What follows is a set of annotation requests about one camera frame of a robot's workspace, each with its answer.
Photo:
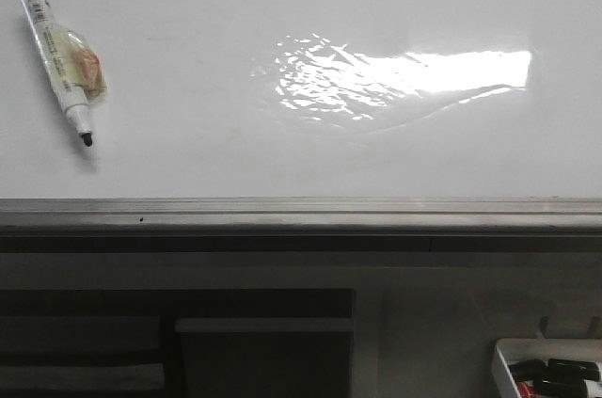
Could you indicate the white whiteboard marker with tape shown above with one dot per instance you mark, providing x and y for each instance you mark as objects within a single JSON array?
[{"x": 73, "y": 68}]

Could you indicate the dark panel under whiteboard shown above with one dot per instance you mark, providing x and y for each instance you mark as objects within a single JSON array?
[{"x": 266, "y": 342}]

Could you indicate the white tray with markers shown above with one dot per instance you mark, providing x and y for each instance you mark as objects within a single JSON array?
[{"x": 509, "y": 351}]

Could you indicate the red marker in tray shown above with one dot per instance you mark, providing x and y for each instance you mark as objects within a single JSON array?
[{"x": 526, "y": 389}]

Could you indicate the black marker in tray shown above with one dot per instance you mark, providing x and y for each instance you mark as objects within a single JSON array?
[{"x": 581, "y": 369}]

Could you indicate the white whiteboard with aluminium frame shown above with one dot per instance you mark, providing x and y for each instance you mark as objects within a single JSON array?
[{"x": 327, "y": 115}]

